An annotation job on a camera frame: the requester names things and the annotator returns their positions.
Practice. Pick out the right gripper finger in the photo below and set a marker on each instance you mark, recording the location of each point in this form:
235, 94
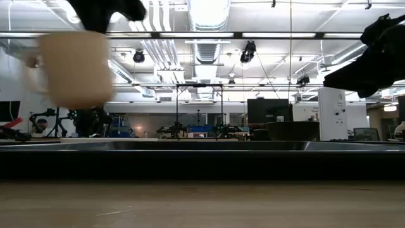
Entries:
373, 69
368, 92

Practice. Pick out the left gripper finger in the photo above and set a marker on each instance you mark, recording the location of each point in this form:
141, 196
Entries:
91, 16
133, 9

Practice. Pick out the orange plastic mug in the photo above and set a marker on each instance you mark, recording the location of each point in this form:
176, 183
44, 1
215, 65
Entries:
76, 69

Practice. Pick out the black bowl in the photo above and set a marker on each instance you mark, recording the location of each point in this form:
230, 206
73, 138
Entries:
292, 131

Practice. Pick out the black plastic serving tray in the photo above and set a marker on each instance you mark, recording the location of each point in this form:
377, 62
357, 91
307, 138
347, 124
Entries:
202, 164

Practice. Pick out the white column cabinet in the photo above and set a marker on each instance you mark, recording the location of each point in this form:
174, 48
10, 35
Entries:
332, 114

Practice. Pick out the black ceiling spotlight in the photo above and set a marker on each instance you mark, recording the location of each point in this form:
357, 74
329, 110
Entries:
138, 56
248, 52

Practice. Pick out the black computer monitor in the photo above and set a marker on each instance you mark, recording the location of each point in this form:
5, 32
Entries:
269, 111

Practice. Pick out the person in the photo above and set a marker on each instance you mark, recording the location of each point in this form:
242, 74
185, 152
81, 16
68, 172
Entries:
40, 126

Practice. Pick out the red bar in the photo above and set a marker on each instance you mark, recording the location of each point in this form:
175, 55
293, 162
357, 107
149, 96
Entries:
12, 123

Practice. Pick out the black metal rig frame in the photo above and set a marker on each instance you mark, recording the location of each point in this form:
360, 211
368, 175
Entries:
199, 85

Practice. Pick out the black wall screen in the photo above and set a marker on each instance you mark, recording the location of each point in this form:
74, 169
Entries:
9, 111

